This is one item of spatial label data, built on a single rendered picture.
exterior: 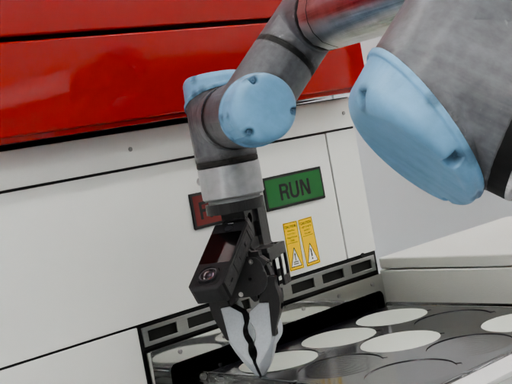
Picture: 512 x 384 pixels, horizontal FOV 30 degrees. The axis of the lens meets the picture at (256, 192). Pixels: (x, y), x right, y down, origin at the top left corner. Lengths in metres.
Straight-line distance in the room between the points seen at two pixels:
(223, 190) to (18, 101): 0.25
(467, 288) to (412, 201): 2.47
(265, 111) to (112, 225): 0.30
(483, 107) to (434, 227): 3.32
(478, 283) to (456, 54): 0.78
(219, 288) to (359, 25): 0.33
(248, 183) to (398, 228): 2.70
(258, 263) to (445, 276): 0.39
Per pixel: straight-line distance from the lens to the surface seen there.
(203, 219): 1.28
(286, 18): 1.06
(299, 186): 1.40
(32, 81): 1.12
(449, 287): 1.43
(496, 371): 0.81
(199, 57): 1.25
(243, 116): 0.99
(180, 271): 1.26
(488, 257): 1.38
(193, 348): 1.26
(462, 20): 0.66
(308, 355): 1.22
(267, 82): 1.01
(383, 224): 3.73
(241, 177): 1.11
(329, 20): 0.97
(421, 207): 3.90
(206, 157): 1.12
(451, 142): 0.64
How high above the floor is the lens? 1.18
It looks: 3 degrees down
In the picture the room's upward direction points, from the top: 10 degrees counter-clockwise
